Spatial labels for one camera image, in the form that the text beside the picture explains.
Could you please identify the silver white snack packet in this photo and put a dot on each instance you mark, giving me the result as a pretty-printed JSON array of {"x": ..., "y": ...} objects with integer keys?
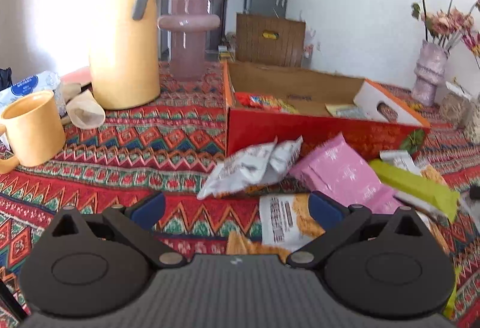
[{"x": 255, "y": 166}]

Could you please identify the colourful patterned tablecloth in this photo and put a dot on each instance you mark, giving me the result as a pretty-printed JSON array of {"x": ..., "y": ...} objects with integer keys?
[{"x": 171, "y": 144}]

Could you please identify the crumpled beige paper cup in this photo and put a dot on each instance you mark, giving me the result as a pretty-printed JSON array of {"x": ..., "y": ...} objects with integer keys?
[{"x": 82, "y": 108}]

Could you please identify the white grey snack packet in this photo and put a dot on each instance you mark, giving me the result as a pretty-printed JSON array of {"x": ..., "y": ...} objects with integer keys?
[{"x": 400, "y": 159}]

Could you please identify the red snack packet in box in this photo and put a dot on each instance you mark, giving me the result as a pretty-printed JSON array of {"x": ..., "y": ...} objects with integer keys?
[{"x": 264, "y": 102}]

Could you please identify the yellow ceramic mug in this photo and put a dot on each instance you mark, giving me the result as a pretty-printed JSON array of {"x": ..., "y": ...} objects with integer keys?
[{"x": 34, "y": 130}]

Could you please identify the orange biscuit snack packet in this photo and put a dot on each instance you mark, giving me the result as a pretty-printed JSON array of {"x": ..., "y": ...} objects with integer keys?
[{"x": 238, "y": 244}]

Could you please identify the wooden chair back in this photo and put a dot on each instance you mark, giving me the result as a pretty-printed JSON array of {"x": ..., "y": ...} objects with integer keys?
[{"x": 269, "y": 40}]

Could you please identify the red cardboard snack box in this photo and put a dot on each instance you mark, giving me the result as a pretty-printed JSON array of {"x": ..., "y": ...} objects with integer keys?
[{"x": 392, "y": 124}]

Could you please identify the dried pink roses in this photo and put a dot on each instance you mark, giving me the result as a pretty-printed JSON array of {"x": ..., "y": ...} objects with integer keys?
[{"x": 447, "y": 29}]

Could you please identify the pink ring vase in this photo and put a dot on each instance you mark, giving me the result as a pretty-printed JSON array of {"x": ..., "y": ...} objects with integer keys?
[{"x": 188, "y": 23}]

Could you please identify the yellow thermos jug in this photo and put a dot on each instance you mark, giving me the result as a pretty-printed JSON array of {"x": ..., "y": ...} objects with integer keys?
[{"x": 124, "y": 60}]

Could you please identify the blue white tissue pack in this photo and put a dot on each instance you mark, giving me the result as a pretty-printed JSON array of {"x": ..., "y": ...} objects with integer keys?
[{"x": 42, "y": 81}]

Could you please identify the textured pink vase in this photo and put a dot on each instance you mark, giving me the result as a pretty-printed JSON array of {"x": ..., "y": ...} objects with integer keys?
[{"x": 429, "y": 71}]

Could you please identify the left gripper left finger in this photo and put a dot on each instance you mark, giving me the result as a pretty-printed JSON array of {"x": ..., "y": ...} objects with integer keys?
[{"x": 132, "y": 226}]

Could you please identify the pink snack packet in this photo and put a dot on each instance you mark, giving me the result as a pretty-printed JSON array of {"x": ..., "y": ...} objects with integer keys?
[{"x": 338, "y": 171}]

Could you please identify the beige packet in box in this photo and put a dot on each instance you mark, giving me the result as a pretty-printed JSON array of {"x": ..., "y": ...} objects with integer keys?
[{"x": 347, "y": 111}]

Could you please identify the clear container of seeds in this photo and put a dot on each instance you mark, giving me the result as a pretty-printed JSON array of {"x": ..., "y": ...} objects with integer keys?
[{"x": 461, "y": 109}]

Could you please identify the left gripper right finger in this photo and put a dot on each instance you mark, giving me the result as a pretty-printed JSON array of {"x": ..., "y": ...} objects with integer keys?
[{"x": 342, "y": 226}]

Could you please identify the green snack packet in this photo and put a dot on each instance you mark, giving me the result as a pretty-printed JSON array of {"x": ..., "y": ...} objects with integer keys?
[{"x": 438, "y": 195}]

